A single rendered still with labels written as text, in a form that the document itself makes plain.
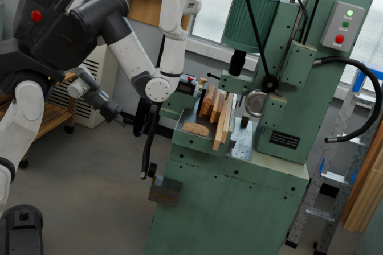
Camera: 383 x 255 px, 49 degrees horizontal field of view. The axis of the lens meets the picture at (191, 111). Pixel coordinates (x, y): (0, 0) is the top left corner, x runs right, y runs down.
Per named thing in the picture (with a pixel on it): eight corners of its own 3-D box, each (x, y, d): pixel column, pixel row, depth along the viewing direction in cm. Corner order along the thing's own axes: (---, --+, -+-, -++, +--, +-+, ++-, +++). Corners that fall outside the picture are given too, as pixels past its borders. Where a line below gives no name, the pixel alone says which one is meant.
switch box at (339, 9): (319, 41, 158) (335, -1, 151) (345, 49, 157) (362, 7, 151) (321, 45, 152) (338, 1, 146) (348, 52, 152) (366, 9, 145)
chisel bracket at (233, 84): (217, 86, 185) (223, 69, 182) (248, 95, 185) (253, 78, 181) (216, 92, 178) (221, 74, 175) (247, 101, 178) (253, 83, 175)
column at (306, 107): (255, 130, 199) (308, -23, 171) (300, 143, 198) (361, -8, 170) (255, 151, 178) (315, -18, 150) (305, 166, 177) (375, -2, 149)
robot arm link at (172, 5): (180, -5, 115) (172, 42, 120) (198, -5, 122) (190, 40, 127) (162, -10, 118) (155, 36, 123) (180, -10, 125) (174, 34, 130)
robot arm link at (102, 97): (104, 128, 185) (83, 110, 183) (116, 114, 191) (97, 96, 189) (114, 118, 175) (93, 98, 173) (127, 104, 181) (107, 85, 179)
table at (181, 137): (174, 86, 214) (177, 75, 212) (232, 103, 213) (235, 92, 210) (146, 136, 158) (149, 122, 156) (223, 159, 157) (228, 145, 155)
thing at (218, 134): (223, 97, 199) (225, 90, 198) (227, 98, 199) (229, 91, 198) (212, 149, 149) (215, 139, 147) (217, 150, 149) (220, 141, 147)
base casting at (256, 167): (184, 118, 214) (189, 102, 210) (293, 149, 212) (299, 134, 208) (168, 159, 173) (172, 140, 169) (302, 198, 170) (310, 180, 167)
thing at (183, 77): (173, 79, 187) (176, 68, 185) (196, 86, 186) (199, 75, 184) (167, 89, 175) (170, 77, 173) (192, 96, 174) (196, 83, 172)
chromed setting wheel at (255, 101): (240, 111, 172) (249, 84, 168) (269, 119, 172) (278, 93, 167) (240, 114, 170) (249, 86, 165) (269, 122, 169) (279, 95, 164)
